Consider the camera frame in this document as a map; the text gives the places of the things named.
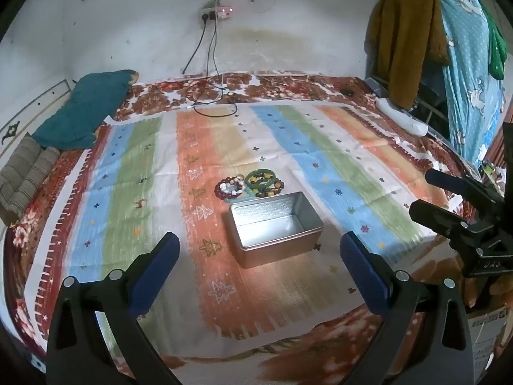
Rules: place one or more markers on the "green jade bangle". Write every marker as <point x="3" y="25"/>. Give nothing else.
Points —
<point x="261" y="185"/>

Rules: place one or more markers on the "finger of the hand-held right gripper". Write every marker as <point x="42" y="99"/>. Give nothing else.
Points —
<point x="441" y="218"/>
<point x="457" y="186"/>

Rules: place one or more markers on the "striped colourful mat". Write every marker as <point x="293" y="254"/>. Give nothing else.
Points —
<point x="132" y="188"/>

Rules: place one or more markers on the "green cloth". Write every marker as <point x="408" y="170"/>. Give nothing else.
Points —
<point x="499" y="48"/>

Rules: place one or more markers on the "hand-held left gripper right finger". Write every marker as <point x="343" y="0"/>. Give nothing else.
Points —
<point x="358" y="260"/>

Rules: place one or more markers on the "light blue printed cloth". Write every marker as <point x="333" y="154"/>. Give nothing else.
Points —
<point x="469" y="68"/>

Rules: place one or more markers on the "silver metal tin box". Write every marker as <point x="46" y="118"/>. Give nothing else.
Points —
<point x="272" y="250"/>

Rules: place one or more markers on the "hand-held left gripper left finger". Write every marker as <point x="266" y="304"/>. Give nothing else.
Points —
<point x="160" y="260"/>

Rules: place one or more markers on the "grey striped cushion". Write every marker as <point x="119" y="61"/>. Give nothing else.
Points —
<point x="24" y="180"/>

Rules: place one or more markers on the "white charger with red light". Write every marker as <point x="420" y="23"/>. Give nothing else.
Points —
<point x="224" y="11"/>

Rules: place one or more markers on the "dark metal rack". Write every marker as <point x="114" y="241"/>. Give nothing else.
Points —
<point x="435" y="108"/>

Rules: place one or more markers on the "person's right hand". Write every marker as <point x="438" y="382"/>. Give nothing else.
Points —
<point x="497" y="290"/>

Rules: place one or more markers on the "white power strip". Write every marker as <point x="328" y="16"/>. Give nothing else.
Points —
<point x="208" y="12"/>

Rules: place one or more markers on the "cardboard box with white label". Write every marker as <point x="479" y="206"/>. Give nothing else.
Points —
<point x="487" y="337"/>

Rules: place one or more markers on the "small black object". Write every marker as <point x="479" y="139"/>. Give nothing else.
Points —
<point x="348" y="92"/>

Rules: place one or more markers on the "white headboard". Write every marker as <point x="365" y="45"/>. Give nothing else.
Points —
<point x="36" y="104"/>

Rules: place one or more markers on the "teal pillow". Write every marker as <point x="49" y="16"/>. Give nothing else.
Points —
<point x="80" y="112"/>

